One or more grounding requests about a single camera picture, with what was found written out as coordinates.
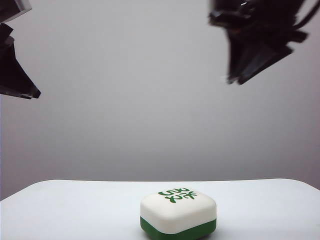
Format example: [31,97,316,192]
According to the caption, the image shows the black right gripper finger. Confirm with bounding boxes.
[225,41,261,85]
[236,44,295,86]

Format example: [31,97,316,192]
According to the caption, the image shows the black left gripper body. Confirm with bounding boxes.
[0,23,15,55]

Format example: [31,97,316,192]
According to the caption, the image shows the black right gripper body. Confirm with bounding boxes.
[208,0,308,55]

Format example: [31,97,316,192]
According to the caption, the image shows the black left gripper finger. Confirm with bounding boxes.
[0,46,38,92]
[0,84,42,100]

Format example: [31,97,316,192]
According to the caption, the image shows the white green foam mahjong tile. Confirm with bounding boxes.
[139,189,217,237]

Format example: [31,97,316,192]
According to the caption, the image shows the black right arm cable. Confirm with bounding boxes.
[293,0,315,30]

